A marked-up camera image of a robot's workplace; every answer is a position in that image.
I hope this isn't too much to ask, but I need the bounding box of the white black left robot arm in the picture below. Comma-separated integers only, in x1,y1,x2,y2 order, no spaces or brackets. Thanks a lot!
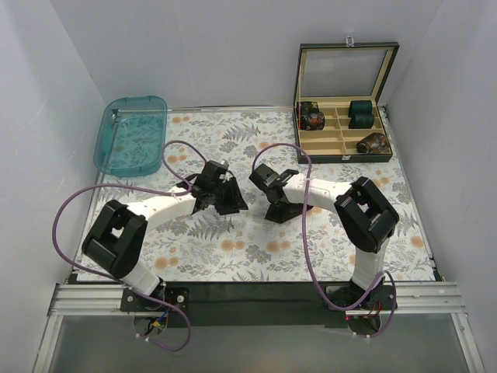
82,160,248,311

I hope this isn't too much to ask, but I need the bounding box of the dark green rolled tie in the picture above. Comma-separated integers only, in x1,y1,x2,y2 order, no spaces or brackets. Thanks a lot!
349,113,375,129
348,100,373,117

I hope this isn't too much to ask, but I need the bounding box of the aluminium frame rail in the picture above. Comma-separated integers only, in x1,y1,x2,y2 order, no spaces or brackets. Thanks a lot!
33,280,484,372

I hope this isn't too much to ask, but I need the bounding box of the floral patterned table mat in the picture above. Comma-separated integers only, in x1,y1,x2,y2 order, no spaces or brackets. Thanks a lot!
76,110,436,283

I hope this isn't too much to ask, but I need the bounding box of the teal transparent plastic tray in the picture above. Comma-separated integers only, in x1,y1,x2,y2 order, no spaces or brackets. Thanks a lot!
93,96,168,178

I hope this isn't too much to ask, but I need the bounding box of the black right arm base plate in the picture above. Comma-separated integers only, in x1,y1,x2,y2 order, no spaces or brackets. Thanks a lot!
318,285,399,312

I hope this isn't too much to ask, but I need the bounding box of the dark green tie box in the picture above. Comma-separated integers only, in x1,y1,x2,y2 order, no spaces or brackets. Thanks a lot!
293,37,400,164

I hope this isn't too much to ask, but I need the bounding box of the brown patterned rolled tie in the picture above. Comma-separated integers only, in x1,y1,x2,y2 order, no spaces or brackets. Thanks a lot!
356,132,391,155

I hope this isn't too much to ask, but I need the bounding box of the dark floral rolled tie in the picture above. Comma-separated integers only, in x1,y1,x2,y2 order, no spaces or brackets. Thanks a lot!
297,101,320,115
299,112,325,131

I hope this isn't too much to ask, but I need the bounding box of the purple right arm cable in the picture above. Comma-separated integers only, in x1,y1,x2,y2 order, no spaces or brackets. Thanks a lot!
252,142,398,340

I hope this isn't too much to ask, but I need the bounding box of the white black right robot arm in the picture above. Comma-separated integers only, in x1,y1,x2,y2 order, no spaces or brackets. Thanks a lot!
249,164,399,312

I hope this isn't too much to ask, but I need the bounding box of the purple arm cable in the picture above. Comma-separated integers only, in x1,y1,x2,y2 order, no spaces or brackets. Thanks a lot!
52,140,210,353
252,142,398,340

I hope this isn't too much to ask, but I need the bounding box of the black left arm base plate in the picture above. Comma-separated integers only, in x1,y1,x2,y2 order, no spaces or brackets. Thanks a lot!
120,287,189,312

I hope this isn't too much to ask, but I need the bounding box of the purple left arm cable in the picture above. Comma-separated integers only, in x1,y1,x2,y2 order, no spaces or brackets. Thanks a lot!
52,140,210,353

